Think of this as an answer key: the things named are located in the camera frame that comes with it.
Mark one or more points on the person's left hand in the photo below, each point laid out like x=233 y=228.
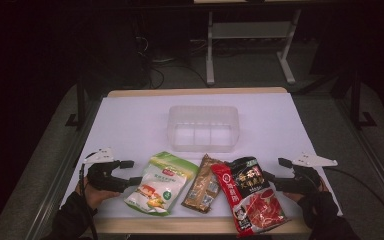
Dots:
x=95 y=197

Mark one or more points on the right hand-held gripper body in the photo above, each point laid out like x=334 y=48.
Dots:
x=305 y=178

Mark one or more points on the person's right hand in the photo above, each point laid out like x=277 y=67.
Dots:
x=313 y=195

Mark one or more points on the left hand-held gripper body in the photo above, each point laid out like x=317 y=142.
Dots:
x=104 y=173

